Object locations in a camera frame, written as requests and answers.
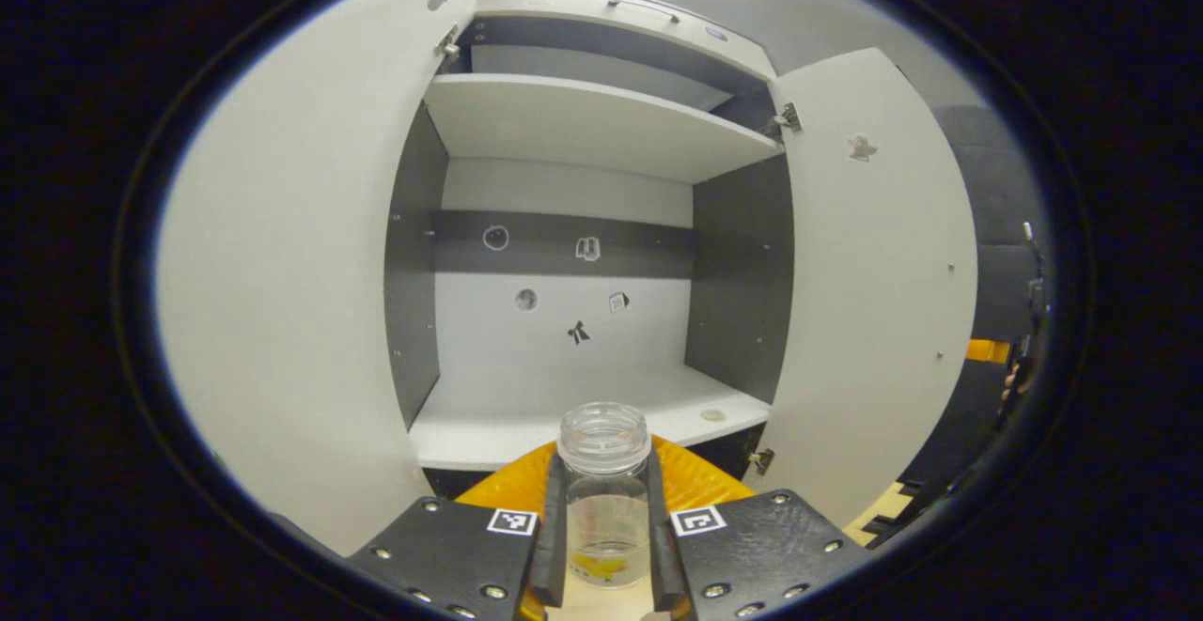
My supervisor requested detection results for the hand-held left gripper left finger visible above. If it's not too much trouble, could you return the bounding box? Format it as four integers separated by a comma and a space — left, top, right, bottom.
348, 441, 570, 621

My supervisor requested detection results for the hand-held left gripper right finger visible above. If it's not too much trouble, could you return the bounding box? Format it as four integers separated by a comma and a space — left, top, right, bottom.
647, 435, 870, 621

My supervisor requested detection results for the clear glass bottle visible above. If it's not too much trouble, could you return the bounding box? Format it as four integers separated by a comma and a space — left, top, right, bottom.
556, 402, 653, 590

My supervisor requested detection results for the white cabinet door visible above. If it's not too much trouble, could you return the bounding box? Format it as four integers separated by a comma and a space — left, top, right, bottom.
752, 48, 980, 528
155, 0, 490, 556

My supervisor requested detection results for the white and grey cabinet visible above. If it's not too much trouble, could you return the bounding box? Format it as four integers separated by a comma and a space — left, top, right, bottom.
383, 0, 798, 500

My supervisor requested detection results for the black backdrop cloth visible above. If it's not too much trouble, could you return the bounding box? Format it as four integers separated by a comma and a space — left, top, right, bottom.
893, 100, 1044, 509

